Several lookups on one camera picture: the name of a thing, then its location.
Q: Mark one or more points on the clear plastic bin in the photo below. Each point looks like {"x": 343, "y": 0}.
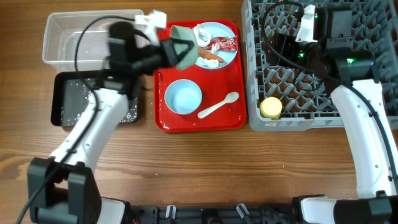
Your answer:
{"x": 63, "y": 31}

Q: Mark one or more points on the red serving tray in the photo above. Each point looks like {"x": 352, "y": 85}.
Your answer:
{"x": 215, "y": 85}

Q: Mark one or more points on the white plastic spoon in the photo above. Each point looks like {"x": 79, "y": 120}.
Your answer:
{"x": 229, "y": 98}

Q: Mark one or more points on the light blue plate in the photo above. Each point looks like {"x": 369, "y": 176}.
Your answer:
{"x": 204, "y": 32}

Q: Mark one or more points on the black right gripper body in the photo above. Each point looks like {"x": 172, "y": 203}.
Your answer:
{"x": 303, "y": 53}

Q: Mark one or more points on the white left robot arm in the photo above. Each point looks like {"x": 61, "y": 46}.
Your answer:
{"x": 62, "y": 187}

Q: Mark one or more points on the yellow cup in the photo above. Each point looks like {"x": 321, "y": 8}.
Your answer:
{"x": 271, "y": 107}

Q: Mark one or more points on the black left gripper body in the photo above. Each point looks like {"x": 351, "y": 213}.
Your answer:
{"x": 149, "y": 56}

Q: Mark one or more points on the white crumpled tissue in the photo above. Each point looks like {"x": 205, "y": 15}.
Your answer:
{"x": 210, "y": 63}

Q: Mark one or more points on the black tray bin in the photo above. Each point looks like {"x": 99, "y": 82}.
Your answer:
{"x": 71, "y": 97}

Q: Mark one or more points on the green bowl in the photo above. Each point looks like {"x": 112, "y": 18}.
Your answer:
{"x": 185, "y": 33}

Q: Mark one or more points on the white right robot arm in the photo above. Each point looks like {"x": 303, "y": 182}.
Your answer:
{"x": 324, "y": 47}

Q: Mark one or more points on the red snack wrapper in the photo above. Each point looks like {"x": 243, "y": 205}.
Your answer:
{"x": 225, "y": 43}

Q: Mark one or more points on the light blue bowl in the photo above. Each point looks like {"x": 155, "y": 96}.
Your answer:
{"x": 183, "y": 97}

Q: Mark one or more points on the grey dishwasher rack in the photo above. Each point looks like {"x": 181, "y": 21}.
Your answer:
{"x": 305, "y": 104}

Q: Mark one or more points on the carrot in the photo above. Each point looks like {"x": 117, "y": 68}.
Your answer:
{"x": 208, "y": 55}

